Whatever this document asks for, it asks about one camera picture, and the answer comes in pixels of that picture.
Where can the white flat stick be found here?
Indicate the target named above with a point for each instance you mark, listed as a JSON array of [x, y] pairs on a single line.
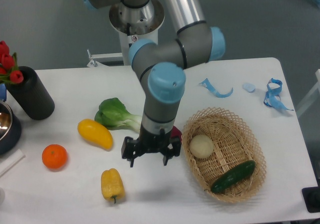
[[12, 160]]

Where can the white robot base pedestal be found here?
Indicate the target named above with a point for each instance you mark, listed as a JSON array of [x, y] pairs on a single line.
[[125, 46]]

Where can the white metal mounting frame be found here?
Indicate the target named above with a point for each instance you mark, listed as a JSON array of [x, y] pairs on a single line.
[[112, 59]]

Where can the yellow mango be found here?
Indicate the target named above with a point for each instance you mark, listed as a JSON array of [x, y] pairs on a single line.
[[95, 133]]

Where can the green bok choy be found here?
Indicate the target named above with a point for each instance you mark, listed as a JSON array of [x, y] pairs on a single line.
[[113, 114]]

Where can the dark green cucumber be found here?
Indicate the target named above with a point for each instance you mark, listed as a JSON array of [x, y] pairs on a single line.
[[233, 176]]

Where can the tangled blue tape strip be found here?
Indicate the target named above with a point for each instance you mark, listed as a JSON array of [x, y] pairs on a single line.
[[272, 97]]

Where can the black device at edge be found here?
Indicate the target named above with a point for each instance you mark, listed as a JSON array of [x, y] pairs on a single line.
[[311, 198]]

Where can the white frame at right edge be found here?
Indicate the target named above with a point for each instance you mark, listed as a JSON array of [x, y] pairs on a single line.
[[309, 98]]

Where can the dark metal bowl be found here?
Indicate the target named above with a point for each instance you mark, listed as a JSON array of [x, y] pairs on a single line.
[[10, 128]]

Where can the woven wicker basket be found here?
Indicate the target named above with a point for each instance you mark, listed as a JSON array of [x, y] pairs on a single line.
[[234, 144]]

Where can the red tulip bouquet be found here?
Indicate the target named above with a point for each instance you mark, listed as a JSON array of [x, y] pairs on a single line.
[[10, 73]]

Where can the purple sweet potato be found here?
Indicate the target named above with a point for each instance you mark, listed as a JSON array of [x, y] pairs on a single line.
[[176, 133]]

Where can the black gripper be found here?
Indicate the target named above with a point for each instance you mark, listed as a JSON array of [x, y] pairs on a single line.
[[151, 143]]

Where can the black cylindrical vase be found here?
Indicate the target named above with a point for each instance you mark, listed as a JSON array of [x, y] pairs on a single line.
[[32, 95]]

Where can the blue object at left edge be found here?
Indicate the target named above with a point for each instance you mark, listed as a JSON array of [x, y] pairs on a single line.
[[3, 92]]

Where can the orange tangerine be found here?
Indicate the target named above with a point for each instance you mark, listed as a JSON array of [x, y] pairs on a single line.
[[54, 156]]

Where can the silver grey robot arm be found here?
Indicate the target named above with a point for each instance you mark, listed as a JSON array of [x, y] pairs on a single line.
[[160, 68]]

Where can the yellow bell pepper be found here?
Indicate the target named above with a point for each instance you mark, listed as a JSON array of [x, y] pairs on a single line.
[[112, 187]]

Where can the curved blue tape strip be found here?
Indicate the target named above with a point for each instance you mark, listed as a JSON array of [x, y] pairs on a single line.
[[207, 84]]

